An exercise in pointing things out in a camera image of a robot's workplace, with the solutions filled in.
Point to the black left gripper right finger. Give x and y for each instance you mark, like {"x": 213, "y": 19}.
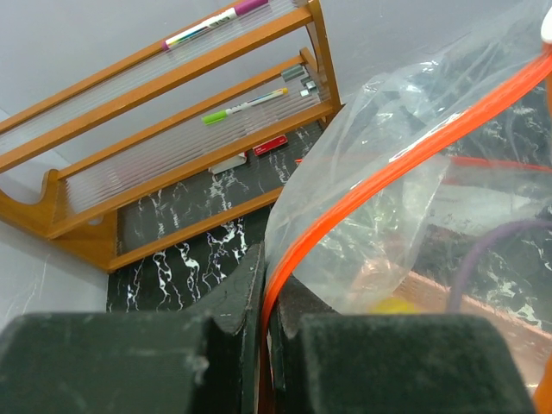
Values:
{"x": 326, "y": 362}

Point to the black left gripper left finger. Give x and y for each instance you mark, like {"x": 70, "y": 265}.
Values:
{"x": 203, "y": 359}

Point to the clear orange-zip bag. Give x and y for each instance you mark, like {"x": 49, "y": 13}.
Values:
{"x": 445, "y": 196}

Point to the yellow mango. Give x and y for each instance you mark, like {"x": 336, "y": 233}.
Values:
{"x": 395, "y": 306}

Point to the pink perforated plastic basket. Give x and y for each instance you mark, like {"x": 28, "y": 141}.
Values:
{"x": 377, "y": 280}

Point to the red white small box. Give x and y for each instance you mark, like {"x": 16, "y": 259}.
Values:
{"x": 270, "y": 145}

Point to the wooden shelf rack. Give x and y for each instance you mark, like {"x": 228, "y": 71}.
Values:
{"x": 80, "y": 205}

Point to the green cap marker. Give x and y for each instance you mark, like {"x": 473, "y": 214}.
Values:
{"x": 223, "y": 114}

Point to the grey binder clip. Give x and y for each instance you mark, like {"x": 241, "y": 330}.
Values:
{"x": 299, "y": 72}

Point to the pink cap marker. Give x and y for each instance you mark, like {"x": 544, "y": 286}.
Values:
{"x": 206, "y": 25}

